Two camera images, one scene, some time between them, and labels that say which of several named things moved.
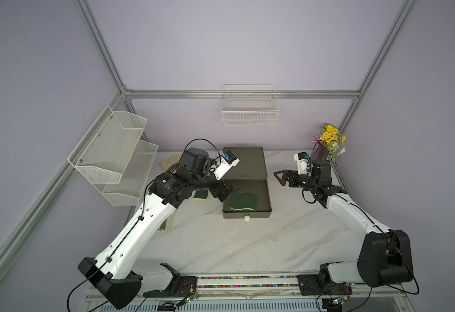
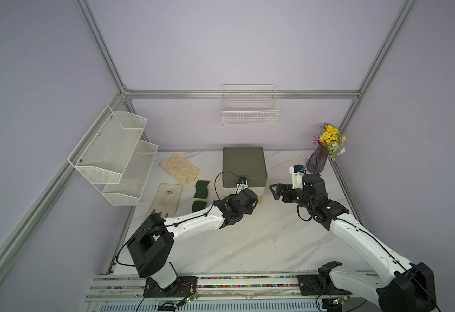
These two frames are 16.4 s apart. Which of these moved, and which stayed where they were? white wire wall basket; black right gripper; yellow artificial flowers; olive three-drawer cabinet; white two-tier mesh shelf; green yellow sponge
Moved: green yellow sponge; black right gripper
Stayed: olive three-drawer cabinet; white wire wall basket; white two-tier mesh shelf; yellow artificial flowers
